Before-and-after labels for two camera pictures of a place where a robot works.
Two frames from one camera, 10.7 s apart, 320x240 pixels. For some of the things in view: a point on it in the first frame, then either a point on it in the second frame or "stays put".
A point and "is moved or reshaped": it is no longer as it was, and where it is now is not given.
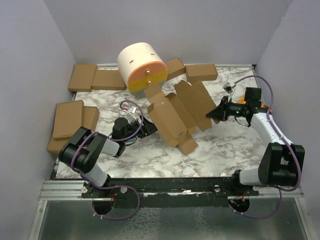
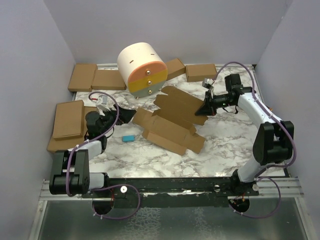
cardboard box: [175, 68] stays put
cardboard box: [197, 72] stays put
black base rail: [150, 192] stays put
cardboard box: [82, 77] stays put
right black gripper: [217, 113] -> [206, 108]
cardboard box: [69, 117] stays put
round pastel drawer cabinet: [142, 67] stays put
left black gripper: [148, 127] -> [125, 115]
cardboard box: [179, 115] is moved or reshaped
